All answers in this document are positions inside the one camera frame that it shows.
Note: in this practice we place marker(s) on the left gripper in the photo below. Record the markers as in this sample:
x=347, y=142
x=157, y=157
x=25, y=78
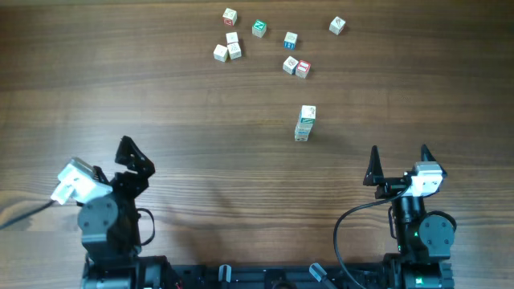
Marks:
x=139, y=163

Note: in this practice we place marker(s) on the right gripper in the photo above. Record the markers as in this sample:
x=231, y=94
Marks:
x=375, y=177

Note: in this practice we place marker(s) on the green-sided block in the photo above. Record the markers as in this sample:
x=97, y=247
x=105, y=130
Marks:
x=307, y=114

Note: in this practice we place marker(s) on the blue L block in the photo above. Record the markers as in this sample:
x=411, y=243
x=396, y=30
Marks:
x=305, y=126

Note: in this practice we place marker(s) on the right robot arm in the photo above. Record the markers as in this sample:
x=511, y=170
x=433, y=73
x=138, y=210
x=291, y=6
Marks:
x=424, y=238

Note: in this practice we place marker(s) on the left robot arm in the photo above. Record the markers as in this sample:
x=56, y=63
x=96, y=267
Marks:
x=110, y=231

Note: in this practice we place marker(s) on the red I block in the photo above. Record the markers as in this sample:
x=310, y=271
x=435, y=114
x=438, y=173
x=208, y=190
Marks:
x=302, y=69

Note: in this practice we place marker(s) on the wooden picture block centre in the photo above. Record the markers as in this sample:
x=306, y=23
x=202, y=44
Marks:
x=290, y=65

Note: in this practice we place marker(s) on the wooden picture block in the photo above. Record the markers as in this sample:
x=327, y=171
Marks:
x=290, y=65
x=337, y=25

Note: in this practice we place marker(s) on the wooden picture block top right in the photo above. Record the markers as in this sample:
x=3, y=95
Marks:
x=337, y=25

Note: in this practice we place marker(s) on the plain wooden block far left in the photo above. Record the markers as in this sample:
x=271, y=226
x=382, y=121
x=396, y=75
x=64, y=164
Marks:
x=221, y=53

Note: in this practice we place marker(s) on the blue H block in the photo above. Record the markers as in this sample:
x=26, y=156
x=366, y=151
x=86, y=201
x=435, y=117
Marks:
x=290, y=40

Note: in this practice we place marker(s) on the red-edged block left cluster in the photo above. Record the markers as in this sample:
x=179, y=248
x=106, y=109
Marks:
x=232, y=37

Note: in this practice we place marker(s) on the red-sided block top left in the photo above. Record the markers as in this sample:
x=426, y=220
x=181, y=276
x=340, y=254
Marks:
x=229, y=16

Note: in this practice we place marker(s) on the green N block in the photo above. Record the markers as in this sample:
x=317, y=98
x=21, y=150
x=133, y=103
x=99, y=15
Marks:
x=259, y=28

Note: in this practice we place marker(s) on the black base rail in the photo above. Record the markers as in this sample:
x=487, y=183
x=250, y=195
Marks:
x=226, y=276

